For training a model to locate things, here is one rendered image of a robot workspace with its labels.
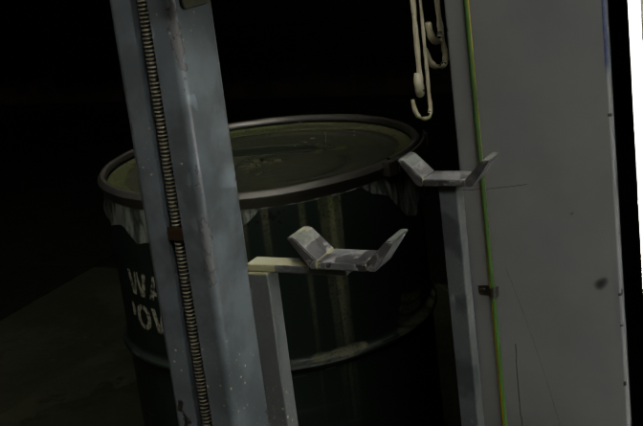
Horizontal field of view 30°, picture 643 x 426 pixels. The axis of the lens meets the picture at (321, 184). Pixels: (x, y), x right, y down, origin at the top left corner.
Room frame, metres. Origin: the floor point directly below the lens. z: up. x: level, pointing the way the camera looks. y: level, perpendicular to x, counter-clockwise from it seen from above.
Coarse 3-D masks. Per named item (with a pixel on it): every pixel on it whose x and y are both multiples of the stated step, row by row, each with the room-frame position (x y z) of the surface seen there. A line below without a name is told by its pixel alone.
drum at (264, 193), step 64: (128, 192) 1.88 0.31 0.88; (256, 192) 1.79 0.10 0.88; (320, 192) 1.81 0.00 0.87; (384, 192) 1.87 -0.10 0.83; (128, 256) 1.92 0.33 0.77; (256, 256) 1.79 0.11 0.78; (128, 320) 1.98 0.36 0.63; (320, 320) 1.80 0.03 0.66; (384, 320) 1.86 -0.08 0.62; (320, 384) 1.80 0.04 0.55; (384, 384) 1.85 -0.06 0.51
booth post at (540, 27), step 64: (448, 0) 1.33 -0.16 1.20; (512, 0) 1.30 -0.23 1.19; (576, 0) 1.27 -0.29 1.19; (512, 64) 1.30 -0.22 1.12; (576, 64) 1.27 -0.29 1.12; (512, 128) 1.31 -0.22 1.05; (576, 128) 1.27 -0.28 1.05; (512, 192) 1.31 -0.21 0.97; (576, 192) 1.27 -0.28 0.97; (512, 256) 1.31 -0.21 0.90; (576, 256) 1.28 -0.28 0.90; (512, 320) 1.31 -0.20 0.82; (576, 320) 1.28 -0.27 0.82; (512, 384) 1.32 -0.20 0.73; (576, 384) 1.28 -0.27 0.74
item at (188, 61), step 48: (144, 0) 0.92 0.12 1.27; (144, 48) 0.92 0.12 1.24; (192, 48) 0.92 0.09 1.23; (144, 96) 0.92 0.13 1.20; (192, 96) 0.91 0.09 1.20; (144, 144) 0.93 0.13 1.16; (192, 144) 0.91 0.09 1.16; (144, 192) 0.93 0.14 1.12; (192, 192) 0.91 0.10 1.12; (192, 240) 0.91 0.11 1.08; (240, 240) 0.95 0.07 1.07; (192, 288) 0.92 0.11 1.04; (240, 288) 0.94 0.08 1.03; (192, 336) 0.92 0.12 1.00; (240, 336) 0.93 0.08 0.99; (192, 384) 0.93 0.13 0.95; (240, 384) 0.92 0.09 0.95
